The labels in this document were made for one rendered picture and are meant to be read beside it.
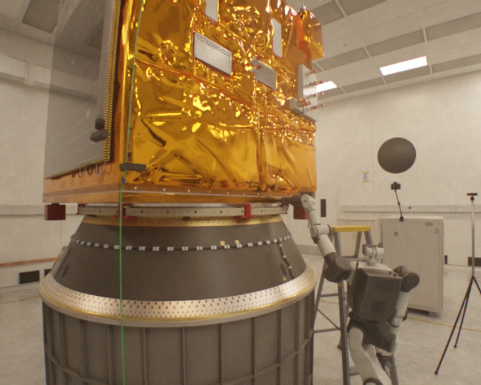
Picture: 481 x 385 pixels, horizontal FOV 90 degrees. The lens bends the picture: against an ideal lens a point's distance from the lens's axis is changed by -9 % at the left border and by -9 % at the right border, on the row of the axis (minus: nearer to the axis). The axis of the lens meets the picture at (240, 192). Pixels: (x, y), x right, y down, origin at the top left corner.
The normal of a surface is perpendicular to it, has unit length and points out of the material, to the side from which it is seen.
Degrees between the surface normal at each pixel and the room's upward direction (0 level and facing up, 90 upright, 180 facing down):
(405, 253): 90
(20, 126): 90
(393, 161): 90
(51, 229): 90
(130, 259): 62
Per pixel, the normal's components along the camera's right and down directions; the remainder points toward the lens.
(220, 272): 0.33, -0.51
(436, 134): -0.64, -0.04
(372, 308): -0.11, 0.31
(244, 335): 0.44, -0.04
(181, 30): 0.65, 0.00
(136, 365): -0.07, -0.04
